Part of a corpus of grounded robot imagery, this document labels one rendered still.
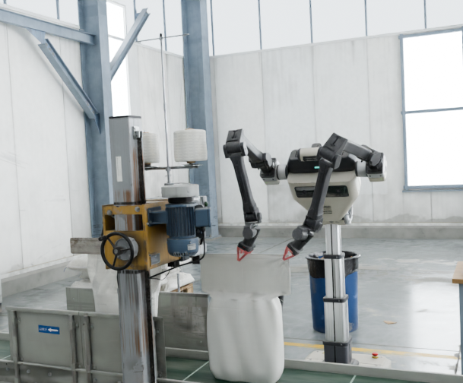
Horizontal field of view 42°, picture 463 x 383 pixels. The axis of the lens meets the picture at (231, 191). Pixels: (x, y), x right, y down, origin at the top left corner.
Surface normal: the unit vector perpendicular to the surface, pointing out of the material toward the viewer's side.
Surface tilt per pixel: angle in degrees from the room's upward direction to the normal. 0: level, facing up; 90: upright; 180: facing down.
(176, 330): 90
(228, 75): 90
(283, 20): 90
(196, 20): 90
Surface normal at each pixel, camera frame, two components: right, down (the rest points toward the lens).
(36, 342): -0.40, 0.07
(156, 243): 0.91, -0.03
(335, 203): -0.28, 0.69
